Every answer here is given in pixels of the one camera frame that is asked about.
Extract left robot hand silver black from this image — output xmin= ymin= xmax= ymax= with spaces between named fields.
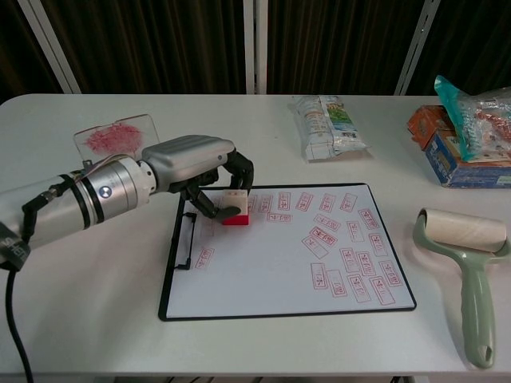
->
xmin=141 ymin=134 xmax=256 ymax=221

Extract red and white stamp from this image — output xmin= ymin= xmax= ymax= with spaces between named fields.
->
xmin=221 ymin=190 xmax=251 ymax=227

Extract clear plastic container red bits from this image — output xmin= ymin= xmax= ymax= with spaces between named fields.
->
xmin=73 ymin=113 xmax=161 ymax=164

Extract black clipboard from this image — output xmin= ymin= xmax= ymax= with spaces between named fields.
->
xmin=158 ymin=183 xmax=418 ymax=322

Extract black curtain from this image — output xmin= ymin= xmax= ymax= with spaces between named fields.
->
xmin=409 ymin=0 xmax=511 ymax=97
xmin=266 ymin=0 xmax=426 ymax=96
xmin=0 ymin=0 xmax=65 ymax=105
xmin=35 ymin=0 xmax=256 ymax=96

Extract white paper with red stamps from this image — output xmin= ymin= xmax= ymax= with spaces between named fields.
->
xmin=165 ymin=185 xmax=414 ymax=319

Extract silver snack bag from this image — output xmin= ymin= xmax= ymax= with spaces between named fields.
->
xmin=287 ymin=94 xmax=373 ymax=163

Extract blue orange cardboard box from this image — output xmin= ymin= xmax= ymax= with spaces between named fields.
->
xmin=406 ymin=104 xmax=511 ymax=188

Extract teal clear snack bag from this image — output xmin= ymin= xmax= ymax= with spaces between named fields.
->
xmin=434 ymin=74 xmax=511 ymax=163

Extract white partition post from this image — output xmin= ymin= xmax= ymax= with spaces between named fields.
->
xmin=394 ymin=0 xmax=440 ymax=96
xmin=18 ymin=0 xmax=83 ymax=95
xmin=241 ymin=0 xmax=269 ymax=96

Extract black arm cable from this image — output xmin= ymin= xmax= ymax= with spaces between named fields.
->
xmin=3 ymin=266 xmax=36 ymax=378

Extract lint roller green handle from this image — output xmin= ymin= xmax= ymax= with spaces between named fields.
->
xmin=411 ymin=207 xmax=511 ymax=370

